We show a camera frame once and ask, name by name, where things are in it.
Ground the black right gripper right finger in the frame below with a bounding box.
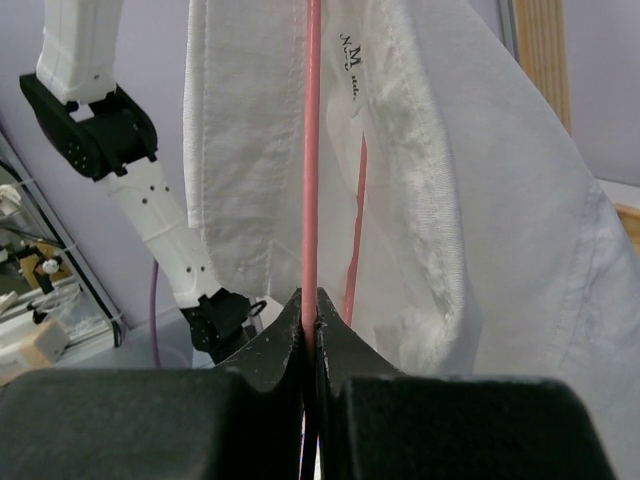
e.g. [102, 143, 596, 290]
[316, 292, 614, 479]

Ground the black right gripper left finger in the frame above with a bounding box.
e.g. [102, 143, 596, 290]
[1, 296, 306, 479]

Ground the white shirt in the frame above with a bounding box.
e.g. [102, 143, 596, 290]
[183, 1, 639, 479]

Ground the pink wire hanger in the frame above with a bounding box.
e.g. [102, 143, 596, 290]
[297, 0, 369, 480]

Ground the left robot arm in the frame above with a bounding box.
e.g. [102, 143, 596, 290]
[19, 1, 259, 364]

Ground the beige power adapter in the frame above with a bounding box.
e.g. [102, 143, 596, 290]
[1, 320, 70, 386]

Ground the wooden clothes rack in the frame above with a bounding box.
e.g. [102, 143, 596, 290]
[511, 1, 639, 250]

